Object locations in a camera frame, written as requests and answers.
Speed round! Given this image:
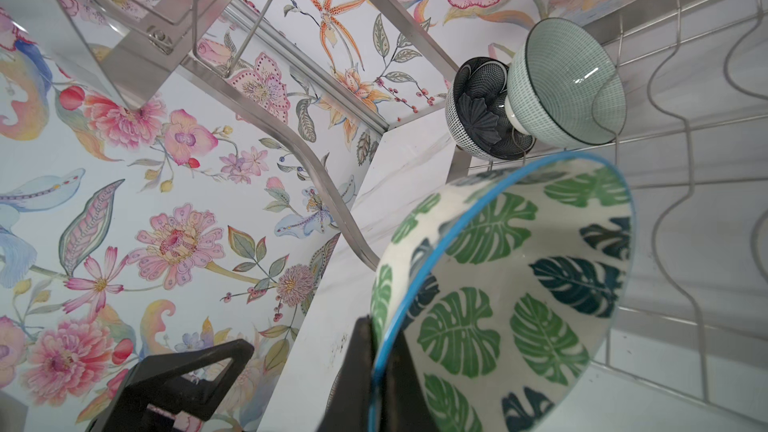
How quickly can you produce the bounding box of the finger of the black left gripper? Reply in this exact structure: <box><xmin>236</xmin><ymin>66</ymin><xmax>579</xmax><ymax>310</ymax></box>
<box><xmin>87</xmin><ymin>339</ymin><xmax>255</xmax><ymax>431</ymax></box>

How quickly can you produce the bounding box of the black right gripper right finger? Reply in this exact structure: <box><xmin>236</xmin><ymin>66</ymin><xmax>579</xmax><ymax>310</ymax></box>
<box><xmin>383</xmin><ymin>335</ymin><xmax>438</xmax><ymax>432</ymax></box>

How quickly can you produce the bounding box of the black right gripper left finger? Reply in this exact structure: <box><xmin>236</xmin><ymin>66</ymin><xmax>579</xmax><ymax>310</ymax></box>
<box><xmin>317</xmin><ymin>316</ymin><xmax>375</xmax><ymax>432</ymax></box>

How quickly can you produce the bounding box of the green leaf pattern bowl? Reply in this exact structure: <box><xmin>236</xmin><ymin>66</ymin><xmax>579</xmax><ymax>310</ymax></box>
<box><xmin>364</xmin><ymin>152</ymin><xmax>636</xmax><ymax>431</ymax></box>

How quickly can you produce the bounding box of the dark patterned bowl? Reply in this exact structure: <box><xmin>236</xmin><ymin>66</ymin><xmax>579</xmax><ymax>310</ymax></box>
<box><xmin>445</xmin><ymin>57</ymin><xmax>536</xmax><ymax>161</ymax></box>

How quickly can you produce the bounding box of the pale green bowl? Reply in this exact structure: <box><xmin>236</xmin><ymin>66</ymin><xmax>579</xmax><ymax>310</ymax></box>
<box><xmin>505</xmin><ymin>18</ymin><xmax>627</xmax><ymax>149</ymax></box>

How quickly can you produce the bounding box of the stainless steel dish rack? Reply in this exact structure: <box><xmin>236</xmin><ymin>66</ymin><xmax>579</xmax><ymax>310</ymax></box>
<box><xmin>1</xmin><ymin>0</ymin><xmax>767</xmax><ymax>431</ymax></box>

